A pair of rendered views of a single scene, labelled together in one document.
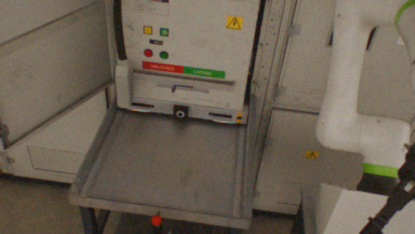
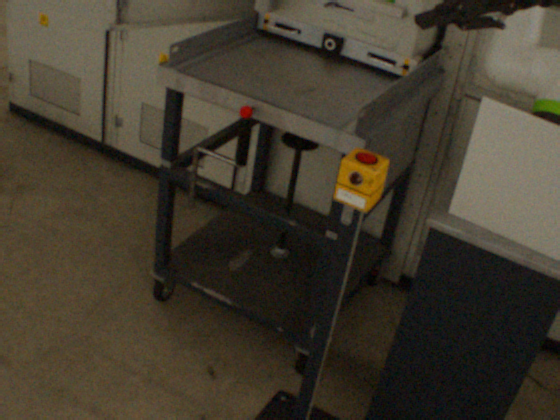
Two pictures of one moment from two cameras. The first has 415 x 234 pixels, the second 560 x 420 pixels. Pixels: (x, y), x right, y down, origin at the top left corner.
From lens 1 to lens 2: 93 cm
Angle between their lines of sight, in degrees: 18
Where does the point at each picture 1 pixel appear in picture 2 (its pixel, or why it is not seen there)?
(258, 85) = (450, 54)
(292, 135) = not seen: hidden behind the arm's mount
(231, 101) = (399, 39)
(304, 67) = not seen: hidden behind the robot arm
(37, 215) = (122, 196)
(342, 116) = (515, 34)
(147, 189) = (249, 84)
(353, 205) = (495, 128)
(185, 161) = (312, 82)
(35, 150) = (150, 112)
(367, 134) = (542, 61)
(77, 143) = (200, 107)
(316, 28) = not seen: outside the picture
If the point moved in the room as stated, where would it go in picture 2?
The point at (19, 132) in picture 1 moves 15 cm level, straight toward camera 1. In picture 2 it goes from (137, 18) to (133, 33)
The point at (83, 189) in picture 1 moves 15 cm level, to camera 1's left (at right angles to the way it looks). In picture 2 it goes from (177, 65) to (133, 52)
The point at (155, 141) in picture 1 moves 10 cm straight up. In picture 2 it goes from (285, 61) to (290, 29)
